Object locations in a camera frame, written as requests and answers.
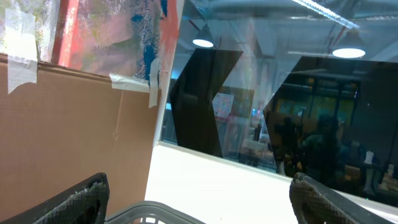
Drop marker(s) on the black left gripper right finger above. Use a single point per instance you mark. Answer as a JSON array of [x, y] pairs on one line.
[[315, 203]]

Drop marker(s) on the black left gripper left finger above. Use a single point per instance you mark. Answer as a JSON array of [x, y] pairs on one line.
[[85, 202]]

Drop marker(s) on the grey plastic basket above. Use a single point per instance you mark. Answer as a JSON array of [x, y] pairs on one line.
[[151, 212]]

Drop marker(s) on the brown cardboard panel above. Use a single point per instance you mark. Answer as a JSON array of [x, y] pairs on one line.
[[66, 127]]

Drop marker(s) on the right pendant lamp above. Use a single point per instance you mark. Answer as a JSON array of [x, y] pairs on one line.
[[350, 46]]

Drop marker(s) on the pendant lamp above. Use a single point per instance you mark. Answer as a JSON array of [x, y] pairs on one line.
[[350, 46], [204, 38]]

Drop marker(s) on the left pendant lamp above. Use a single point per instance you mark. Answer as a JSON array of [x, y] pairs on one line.
[[204, 38]]

